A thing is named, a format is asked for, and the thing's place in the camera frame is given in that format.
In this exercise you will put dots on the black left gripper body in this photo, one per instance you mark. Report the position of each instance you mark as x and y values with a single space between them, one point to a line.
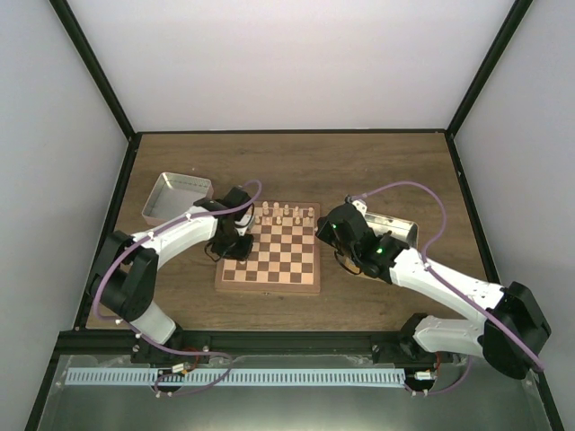
231 247

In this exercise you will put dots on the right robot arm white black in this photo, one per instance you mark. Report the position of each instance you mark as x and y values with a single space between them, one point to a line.
502 324

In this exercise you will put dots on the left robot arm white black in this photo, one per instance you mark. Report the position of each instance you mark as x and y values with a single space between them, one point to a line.
123 277

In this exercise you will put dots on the wooden chess board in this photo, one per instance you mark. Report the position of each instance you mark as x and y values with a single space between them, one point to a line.
285 259

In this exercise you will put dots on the pink metal tin tray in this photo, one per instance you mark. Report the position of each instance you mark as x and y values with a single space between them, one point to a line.
172 195

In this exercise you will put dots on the yellow metal tin tray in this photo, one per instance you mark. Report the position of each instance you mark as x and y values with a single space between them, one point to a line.
393 236

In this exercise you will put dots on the black aluminium frame rail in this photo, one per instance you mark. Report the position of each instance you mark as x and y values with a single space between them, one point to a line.
397 346

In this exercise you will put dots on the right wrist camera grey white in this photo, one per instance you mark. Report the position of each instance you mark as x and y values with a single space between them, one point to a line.
358 203

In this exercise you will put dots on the light blue slotted cable duct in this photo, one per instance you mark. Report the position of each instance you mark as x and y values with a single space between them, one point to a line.
363 377

